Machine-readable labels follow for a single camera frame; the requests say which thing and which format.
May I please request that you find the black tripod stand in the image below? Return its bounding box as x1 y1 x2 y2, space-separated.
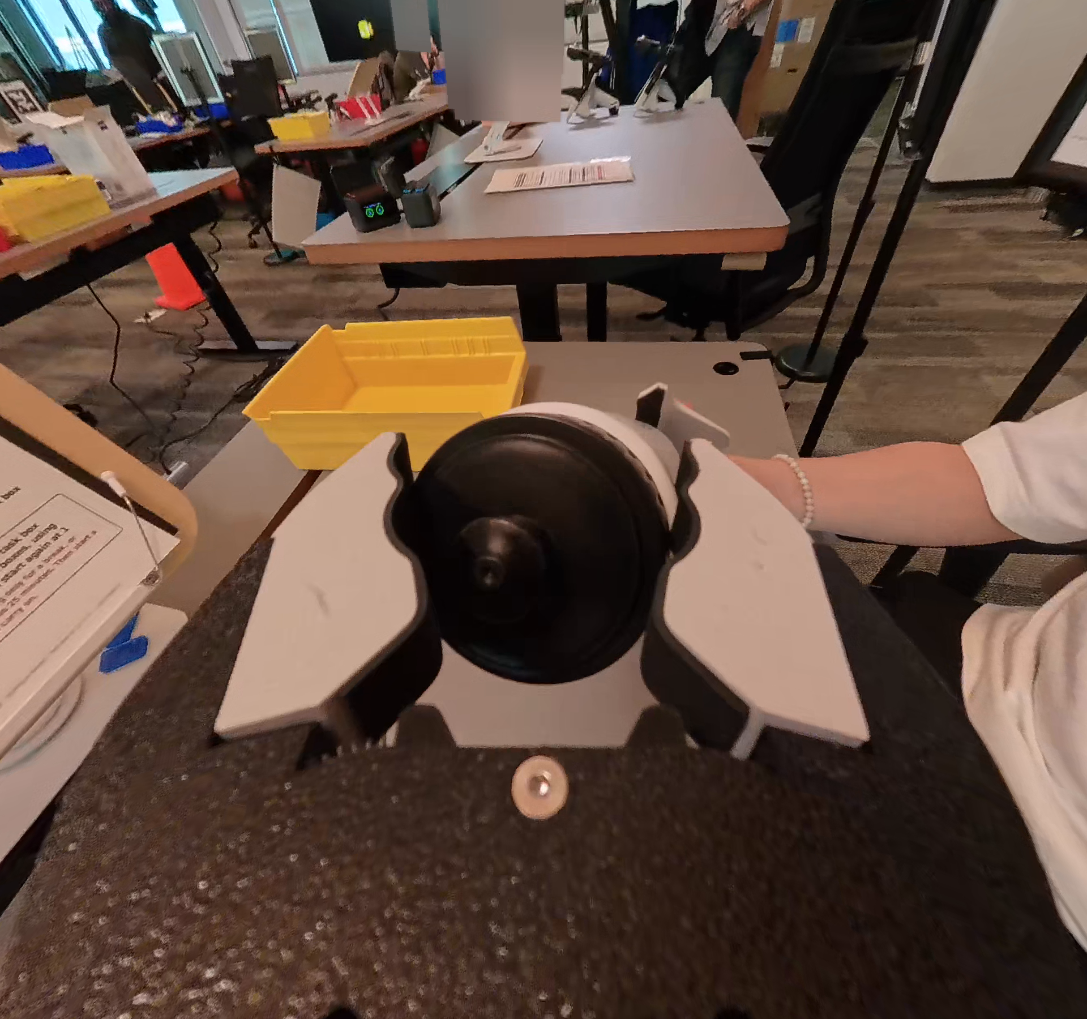
773 0 1007 453

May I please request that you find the white cylinder with black cap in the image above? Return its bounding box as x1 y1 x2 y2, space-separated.
413 403 684 686

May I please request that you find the black office chair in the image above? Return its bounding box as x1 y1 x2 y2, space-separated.
671 0 939 337

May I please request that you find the blue clip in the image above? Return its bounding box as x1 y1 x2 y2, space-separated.
97 615 152 675

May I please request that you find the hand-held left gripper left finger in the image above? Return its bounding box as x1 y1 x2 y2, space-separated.
216 434 439 745

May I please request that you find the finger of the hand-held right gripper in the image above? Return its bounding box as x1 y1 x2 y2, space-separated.
637 383 735 460

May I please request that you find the cardboard box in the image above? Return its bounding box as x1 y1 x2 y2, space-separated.
748 0 861 120

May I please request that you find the person's right forearm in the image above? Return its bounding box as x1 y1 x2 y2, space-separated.
731 442 1020 548

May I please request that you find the yellow plastic bin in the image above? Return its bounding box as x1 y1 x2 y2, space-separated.
1 174 113 244
243 316 529 472

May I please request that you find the instruction sheet board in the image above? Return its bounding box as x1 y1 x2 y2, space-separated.
1 366 198 752

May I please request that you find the black clock with green display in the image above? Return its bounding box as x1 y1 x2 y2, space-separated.
330 159 405 236

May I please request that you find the paper sheet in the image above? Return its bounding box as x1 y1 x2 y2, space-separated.
485 159 636 195

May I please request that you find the orange traffic cone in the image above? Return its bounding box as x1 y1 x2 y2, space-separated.
143 243 210 312

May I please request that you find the grey desk with wooden edge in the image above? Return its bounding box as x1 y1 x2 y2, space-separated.
303 99 793 341

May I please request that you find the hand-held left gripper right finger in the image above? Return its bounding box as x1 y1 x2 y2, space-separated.
643 439 871 760

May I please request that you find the pearl bracelet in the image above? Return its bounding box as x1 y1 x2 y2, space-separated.
777 452 818 529

